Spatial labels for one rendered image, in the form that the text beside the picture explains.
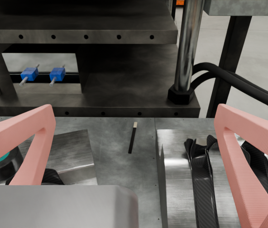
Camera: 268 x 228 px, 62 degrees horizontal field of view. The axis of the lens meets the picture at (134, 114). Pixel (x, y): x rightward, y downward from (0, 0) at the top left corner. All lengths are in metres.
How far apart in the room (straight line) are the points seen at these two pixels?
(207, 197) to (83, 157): 0.26
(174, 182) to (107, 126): 0.36
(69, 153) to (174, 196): 0.24
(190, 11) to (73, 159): 0.54
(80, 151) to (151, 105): 0.42
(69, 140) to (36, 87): 0.48
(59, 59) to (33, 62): 0.10
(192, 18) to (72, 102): 0.52
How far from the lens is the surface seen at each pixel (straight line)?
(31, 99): 0.98
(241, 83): 0.79
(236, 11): 0.94
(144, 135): 0.70
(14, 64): 0.97
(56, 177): 0.50
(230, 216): 0.47
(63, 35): 0.87
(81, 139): 0.55
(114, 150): 0.66
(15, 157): 0.50
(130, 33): 0.83
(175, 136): 0.62
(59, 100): 0.93
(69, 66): 0.90
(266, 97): 0.79
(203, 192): 0.46
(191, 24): 0.76
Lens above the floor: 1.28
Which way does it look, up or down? 37 degrees down
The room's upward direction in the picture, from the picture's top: straight up
